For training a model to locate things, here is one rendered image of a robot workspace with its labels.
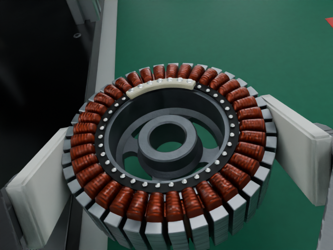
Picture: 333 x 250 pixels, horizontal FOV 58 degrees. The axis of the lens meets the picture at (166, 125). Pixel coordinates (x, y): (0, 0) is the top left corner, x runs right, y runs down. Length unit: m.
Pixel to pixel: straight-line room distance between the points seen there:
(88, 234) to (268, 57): 0.24
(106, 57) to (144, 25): 0.07
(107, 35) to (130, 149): 0.25
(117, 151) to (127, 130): 0.02
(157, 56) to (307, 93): 0.16
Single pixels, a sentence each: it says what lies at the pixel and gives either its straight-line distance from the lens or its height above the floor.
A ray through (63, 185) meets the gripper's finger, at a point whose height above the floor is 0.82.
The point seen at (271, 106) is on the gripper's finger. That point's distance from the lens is 0.17.
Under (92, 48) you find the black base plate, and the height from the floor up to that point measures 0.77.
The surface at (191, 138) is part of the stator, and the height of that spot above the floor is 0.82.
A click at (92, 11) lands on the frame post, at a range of 0.39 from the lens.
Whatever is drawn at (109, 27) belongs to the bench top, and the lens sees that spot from 0.42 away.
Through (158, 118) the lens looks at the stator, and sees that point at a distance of 0.17.
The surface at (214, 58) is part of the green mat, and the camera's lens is 0.33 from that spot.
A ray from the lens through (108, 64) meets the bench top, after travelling 0.35.
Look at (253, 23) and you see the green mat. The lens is 0.38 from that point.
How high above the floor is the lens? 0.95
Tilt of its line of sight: 49 degrees down
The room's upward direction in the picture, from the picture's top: 12 degrees counter-clockwise
